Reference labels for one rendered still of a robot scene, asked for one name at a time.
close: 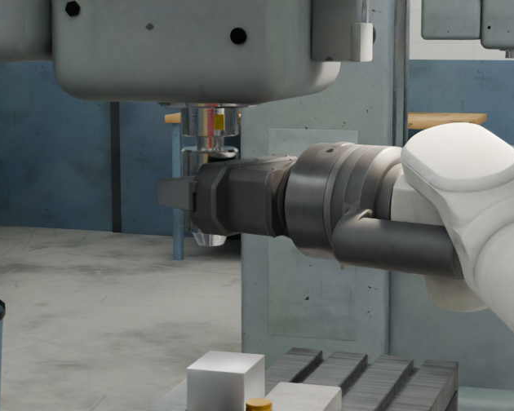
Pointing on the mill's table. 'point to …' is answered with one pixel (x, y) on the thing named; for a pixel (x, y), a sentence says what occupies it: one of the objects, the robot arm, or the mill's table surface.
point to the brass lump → (259, 404)
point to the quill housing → (186, 50)
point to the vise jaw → (305, 397)
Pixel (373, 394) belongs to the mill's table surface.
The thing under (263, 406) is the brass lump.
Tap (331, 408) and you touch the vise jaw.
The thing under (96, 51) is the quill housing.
